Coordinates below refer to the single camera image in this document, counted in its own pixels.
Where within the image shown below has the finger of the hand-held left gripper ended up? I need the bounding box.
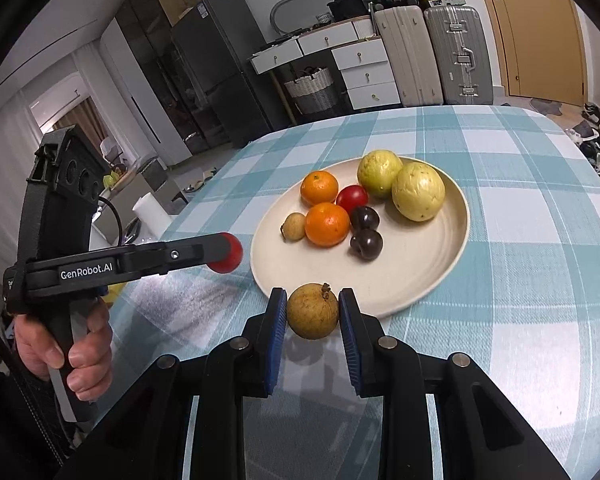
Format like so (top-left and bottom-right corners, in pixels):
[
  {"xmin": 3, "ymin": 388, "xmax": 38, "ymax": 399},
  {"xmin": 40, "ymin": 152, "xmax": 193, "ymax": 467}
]
[{"xmin": 125, "ymin": 232, "xmax": 233, "ymax": 277}]

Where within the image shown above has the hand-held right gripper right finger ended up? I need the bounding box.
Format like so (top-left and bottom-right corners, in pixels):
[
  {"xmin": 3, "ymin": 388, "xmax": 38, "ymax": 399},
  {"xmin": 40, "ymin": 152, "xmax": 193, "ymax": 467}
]
[{"xmin": 338, "ymin": 288, "xmax": 573, "ymax": 480}]

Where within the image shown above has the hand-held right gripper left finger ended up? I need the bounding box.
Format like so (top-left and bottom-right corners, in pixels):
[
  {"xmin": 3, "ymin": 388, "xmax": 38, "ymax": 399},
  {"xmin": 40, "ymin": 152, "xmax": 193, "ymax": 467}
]
[{"xmin": 55, "ymin": 287, "xmax": 288, "ymax": 480}]

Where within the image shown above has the brown longan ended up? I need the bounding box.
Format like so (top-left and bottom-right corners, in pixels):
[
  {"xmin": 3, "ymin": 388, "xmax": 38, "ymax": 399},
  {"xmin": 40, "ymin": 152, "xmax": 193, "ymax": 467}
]
[
  {"xmin": 280, "ymin": 212, "xmax": 307, "ymax": 242},
  {"xmin": 286, "ymin": 283, "xmax": 340, "ymax": 340}
]

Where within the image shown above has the red cherry tomato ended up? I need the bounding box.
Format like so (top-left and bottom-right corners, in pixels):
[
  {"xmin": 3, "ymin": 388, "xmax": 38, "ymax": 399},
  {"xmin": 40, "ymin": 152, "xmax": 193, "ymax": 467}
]
[
  {"xmin": 207, "ymin": 234, "xmax": 243, "ymax": 275},
  {"xmin": 335, "ymin": 185, "xmax": 370, "ymax": 214}
]

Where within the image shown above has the dark plum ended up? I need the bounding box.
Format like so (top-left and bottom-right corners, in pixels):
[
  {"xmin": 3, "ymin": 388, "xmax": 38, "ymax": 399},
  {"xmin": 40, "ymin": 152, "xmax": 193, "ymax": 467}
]
[
  {"xmin": 350, "ymin": 229, "xmax": 384, "ymax": 261},
  {"xmin": 349, "ymin": 206, "xmax": 381, "ymax": 233}
]

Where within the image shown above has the cream round plate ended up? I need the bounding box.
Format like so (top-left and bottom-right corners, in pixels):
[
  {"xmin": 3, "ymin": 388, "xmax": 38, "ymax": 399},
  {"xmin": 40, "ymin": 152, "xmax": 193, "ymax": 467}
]
[{"xmin": 250, "ymin": 156, "xmax": 470, "ymax": 319}]

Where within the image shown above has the orange mandarin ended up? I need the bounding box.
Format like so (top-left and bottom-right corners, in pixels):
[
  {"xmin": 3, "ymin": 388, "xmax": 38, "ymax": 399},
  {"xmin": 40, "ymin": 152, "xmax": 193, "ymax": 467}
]
[
  {"xmin": 304, "ymin": 202, "xmax": 351, "ymax": 247},
  {"xmin": 300, "ymin": 170, "xmax": 340, "ymax": 207}
]

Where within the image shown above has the person's left hand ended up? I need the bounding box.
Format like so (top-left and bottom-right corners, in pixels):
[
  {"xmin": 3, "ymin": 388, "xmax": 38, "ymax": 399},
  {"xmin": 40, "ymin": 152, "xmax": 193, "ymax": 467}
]
[{"xmin": 12, "ymin": 302, "xmax": 113, "ymax": 403}]

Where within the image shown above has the paper towel roll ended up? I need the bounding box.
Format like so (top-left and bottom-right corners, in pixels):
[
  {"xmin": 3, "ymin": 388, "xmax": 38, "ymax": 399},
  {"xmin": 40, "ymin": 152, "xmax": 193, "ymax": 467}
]
[{"xmin": 131, "ymin": 192, "xmax": 172, "ymax": 236}]

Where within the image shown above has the pair of slippers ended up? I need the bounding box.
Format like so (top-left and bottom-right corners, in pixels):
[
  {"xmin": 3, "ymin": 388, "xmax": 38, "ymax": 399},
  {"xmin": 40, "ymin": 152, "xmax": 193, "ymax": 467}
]
[{"xmin": 182, "ymin": 175, "xmax": 216, "ymax": 193}]

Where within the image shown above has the yellow bag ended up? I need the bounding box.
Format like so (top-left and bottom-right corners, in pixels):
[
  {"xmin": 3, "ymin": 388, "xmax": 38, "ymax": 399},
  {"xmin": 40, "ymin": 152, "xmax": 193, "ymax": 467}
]
[{"xmin": 100, "ymin": 280, "xmax": 128, "ymax": 306}]

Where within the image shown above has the brown curtain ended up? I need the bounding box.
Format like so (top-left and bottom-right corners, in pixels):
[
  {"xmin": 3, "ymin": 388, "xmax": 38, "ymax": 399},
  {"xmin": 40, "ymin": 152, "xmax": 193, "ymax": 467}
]
[{"xmin": 55, "ymin": 102, "xmax": 103, "ymax": 146}]

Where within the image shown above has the white tall cabinet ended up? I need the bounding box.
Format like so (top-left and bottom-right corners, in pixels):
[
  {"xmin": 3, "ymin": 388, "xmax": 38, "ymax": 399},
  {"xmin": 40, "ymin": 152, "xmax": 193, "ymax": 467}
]
[{"xmin": 99, "ymin": 17, "xmax": 193, "ymax": 166}]

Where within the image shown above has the yellow passion fruit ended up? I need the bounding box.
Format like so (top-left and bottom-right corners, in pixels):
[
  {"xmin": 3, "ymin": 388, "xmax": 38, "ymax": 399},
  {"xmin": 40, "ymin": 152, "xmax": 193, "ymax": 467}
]
[{"xmin": 391, "ymin": 162, "xmax": 446, "ymax": 222}]

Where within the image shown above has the green passion fruit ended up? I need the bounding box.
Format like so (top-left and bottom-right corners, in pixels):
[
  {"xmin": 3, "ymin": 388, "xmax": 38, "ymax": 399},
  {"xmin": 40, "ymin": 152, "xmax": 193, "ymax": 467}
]
[{"xmin": 356, "ymin": 150, "xmax": 405, "ymax": 198}]

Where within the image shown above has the dark glass cabinet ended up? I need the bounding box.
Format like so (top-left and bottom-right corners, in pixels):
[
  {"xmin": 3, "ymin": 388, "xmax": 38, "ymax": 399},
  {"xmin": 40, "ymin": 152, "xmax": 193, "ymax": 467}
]
[{"xmin": 115, "ymin": 0, "xmax": 216, "ymax": 153}]

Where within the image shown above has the grey refrigerator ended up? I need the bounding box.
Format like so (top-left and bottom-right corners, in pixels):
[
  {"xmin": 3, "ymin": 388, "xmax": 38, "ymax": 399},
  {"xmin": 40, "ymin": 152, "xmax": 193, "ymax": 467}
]
[{"xmin": 170, "ymin": 0, "xmax": 276, "ymax": 148}]

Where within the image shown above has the woven basket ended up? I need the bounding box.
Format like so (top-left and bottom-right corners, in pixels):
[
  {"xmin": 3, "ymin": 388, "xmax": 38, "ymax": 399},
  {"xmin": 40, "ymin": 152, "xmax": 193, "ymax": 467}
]
[{"xmin": 284, "ymin": 66, "xmax": 340, "ymax": 115}]

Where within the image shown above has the white drawer desk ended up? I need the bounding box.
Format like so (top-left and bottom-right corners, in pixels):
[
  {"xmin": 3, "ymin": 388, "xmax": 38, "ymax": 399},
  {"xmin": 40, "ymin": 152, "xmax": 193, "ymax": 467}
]
[{"xmin": 250, "ymin": 17, "xmax": 401, "ymax": 111}]

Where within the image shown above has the oval mirror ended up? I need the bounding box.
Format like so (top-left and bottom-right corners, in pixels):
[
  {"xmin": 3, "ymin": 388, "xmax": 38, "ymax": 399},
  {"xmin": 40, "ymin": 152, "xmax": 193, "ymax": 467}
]
[{"xmin": 271, "ymin": 0, "xmax": 331, "ymax": 36}]

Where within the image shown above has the beige suitcase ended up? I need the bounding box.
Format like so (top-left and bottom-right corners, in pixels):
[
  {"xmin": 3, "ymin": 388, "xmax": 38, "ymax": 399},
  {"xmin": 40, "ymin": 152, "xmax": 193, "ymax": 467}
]
[{"xmin": 372, "ymin": 6, "xmax": 443, "ymax": 107}]

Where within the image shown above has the black storage box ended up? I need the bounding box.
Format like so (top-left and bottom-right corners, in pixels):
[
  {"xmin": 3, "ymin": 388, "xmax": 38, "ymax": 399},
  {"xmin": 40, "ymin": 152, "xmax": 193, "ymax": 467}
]
[{"xmin": 326, "ymin": 0, "xmax": 376, "ymax": 22}]

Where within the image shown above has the grey floor mat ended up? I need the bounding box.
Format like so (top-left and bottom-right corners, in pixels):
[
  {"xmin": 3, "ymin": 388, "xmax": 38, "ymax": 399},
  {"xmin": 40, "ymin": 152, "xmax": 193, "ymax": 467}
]
[{"xmin": 528, "ymin": 100, "xmax": 563, "ymax": 118}]

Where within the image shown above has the silver suitcase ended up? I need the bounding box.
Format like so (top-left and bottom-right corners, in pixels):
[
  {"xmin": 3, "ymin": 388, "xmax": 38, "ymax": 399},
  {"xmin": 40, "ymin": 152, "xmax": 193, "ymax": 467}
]
[{"xmin": 424, "ymin": 6, "xmax": 494, "ymax": 106}]

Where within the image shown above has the pile of shoes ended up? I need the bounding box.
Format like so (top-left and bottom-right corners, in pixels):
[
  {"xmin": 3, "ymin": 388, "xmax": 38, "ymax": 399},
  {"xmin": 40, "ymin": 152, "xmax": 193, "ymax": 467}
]
[{"xmin": 565, "ymin": 102, "xmax": 600, "ymax": 196}]

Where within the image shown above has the wooden door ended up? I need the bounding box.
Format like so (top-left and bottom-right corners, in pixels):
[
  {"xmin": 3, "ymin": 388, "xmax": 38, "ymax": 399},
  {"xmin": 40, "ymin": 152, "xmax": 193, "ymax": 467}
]
[{"xmin": 470, "ymin": 0, "xmax": 588, "ymax": 107}]

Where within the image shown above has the black cable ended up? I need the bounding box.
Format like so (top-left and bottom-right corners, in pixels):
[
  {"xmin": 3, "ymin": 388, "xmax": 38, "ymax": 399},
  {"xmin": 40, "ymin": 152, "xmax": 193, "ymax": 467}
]
[{"xmin": 97, "ymin": 199, "xmax": 122, "ymax": 247}]

